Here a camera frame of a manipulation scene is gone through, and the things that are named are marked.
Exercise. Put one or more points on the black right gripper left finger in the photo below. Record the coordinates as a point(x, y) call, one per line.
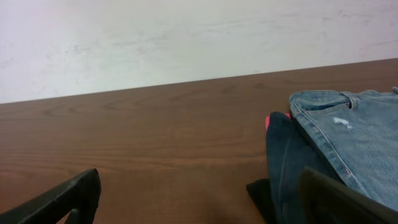
point(76, 198)

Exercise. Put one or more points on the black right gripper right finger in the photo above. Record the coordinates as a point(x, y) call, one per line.
point(327, 201)

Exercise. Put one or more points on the light blue denim jeans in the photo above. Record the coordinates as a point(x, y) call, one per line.
point(357, 133)

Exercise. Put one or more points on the dark navy garment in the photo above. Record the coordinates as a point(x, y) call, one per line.
point(288, 153)

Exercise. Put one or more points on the black cloth piece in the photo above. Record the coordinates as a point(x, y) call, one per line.
point(260, 193)

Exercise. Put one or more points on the red pink garment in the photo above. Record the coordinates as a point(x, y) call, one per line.
point(267, 120)

